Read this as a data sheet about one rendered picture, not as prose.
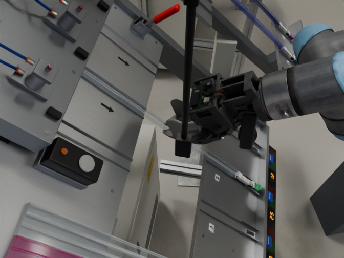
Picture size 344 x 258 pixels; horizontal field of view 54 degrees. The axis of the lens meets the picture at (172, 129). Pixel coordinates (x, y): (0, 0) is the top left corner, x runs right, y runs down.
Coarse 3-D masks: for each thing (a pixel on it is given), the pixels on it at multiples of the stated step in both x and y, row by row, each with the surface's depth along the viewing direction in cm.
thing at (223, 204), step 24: (216, 144) 76; (216, 168) 73; (240, 168) 80; (216, 192) 71; (240, 192) 77; (216, 216) 69; (240, 216) 74; (192, 240) 63; (216, 240) 67; (240, 240) 72
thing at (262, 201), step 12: (264, 132) 90; (264, 144) 88; (264, 156) 86; (264, 168) 84; (264, 180) 82; (264, 192) 80; (264, 204) 79; (264, 216) 77; (264, 228) 76; (264, 240) 74; (264, 252) 73
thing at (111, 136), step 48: (96, 48) 60; (144, 48) 68; (96, 96) 56; (144, 96) 64; (0, 144) 43; (96, 144) 54; (0, 192) 42; (48, 192) 46; (96, 192) 51; (0, 240) 40
